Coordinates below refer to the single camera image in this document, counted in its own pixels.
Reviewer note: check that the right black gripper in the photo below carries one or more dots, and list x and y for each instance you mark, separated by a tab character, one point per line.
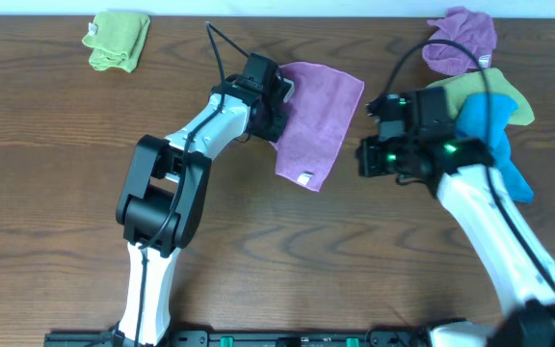
365	156

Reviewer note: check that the purple microfiber cloth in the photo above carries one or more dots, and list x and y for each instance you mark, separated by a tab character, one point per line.
319	114

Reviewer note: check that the folded green cloth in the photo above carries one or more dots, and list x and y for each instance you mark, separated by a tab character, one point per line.
117	40

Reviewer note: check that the crumpled purple cloth top right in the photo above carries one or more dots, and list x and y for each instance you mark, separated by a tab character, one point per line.
473	31

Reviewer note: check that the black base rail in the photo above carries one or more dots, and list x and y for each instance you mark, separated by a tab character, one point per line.
206	339

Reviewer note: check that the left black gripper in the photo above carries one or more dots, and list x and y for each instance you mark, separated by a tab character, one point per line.
275	133

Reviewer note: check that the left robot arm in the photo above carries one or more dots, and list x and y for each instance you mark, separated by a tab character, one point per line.
162	199

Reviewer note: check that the olive green cloth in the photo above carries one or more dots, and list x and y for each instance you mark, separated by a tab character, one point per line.
459	88

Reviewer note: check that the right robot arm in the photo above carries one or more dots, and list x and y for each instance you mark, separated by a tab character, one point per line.
468	185

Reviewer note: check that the blue cloth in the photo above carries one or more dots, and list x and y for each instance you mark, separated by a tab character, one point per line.
472	122

